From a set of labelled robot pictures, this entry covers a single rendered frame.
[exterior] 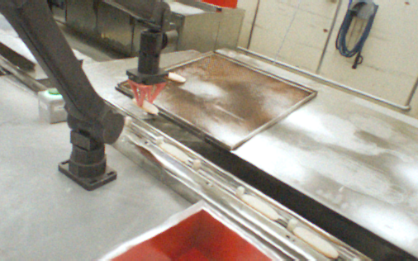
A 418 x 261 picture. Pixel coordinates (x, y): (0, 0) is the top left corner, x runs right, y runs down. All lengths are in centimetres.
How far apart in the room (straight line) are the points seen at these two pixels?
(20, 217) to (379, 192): 79
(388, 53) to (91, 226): 403
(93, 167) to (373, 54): 396
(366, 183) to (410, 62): 351
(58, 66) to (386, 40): 405
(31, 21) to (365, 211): 75
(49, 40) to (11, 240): 36
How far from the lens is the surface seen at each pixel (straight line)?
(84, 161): 84
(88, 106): 75
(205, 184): 82
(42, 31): 62
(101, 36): 482
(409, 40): 440
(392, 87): 446
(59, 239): 73
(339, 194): 89
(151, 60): 93
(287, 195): 95
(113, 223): 75
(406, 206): 94
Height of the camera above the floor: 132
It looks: 25 degrees down
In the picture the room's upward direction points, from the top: 12 degrees clockwise
